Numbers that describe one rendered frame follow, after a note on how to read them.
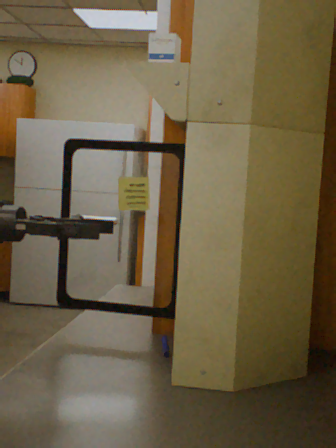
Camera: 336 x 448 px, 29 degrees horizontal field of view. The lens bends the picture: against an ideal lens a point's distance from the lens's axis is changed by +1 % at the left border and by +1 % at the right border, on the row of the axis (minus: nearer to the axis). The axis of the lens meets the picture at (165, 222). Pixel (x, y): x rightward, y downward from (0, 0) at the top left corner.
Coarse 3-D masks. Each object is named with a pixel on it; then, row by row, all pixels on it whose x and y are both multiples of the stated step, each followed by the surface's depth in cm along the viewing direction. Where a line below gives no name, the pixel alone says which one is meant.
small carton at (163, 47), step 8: (152, 40) 118; (160, 40) 118; (168, 40) 118; (176, 40) 118; (152, 48) 118; (160, 48) 118; (168, 48) 118; (176, 48) 118; (152, 56) 118; (160, 56) 118; (168, 56) 118; (176, 56) 119
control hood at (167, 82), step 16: (128, 64) 113; (144, 64) 113; (160, 64) 113; (176, 64) 112; (144, 80) 113; (160, 80) 113; (176, 80) 112; (160, 96) 113; (176, 96) 112; (176, 112) 113
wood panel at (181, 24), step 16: (176, 0) 148; (192, 0) 148; (176, 16) 148; (192, 16) 148; (176, 32) 149; (192, 32) 148; (176, 128) 150; (320, 192) 147; (320, 208) 147; (320, 224) 147; (320, 240) 147; (320, 256) 147; (320, 272) 148; (320, 288) 148; (320, 304) 148; (160, 320) 153; (320, 320) 148; (320, 336) 149
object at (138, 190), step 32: (96, 160) 149; (128, 160) 147; (160, 160) 145; (96, 192) 149; (128, 192) 148; (160, 192) 146; (128, 224) 148; (160, 224) 146; (96, 256) 150; (128, 256) 148; (160, 256) 146; (96, 288) 151; (128, 288) 149; (160, 288) 147
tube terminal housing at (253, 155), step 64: (256, 0) 110; (320, 0) 119; (192, 64) 112; (256, 64) 111; (320, 64) 121; (192, 128) 112; (256, 128) 112; (320, 128) 123; (192, 192) 113; (256, 192) 114; (192, 256) 114; (256, 256) 115; (192, 320) 114; (256, 320) 117; (192, 384) 115; (256, 384) 118
